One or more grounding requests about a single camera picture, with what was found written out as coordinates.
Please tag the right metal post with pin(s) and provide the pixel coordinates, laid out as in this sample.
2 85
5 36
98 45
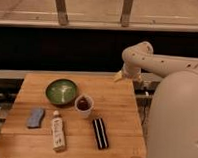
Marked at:
126 13

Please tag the white bottle with label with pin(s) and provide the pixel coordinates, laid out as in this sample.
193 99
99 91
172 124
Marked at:
58 132

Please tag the metal post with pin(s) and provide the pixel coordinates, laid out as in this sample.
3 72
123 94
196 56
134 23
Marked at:
126 13
62 13

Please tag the white cup with dark drink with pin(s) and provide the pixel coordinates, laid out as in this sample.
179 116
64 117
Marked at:
84 105

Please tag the green bowl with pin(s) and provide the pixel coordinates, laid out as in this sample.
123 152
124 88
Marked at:
61 91

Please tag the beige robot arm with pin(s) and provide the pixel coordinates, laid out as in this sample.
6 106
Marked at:
173 120

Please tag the left metal post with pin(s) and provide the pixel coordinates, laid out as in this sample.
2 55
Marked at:
62 13

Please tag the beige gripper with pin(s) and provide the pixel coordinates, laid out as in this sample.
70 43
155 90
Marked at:
118 76

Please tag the blue sponge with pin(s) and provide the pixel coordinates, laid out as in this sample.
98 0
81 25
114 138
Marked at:
34 120

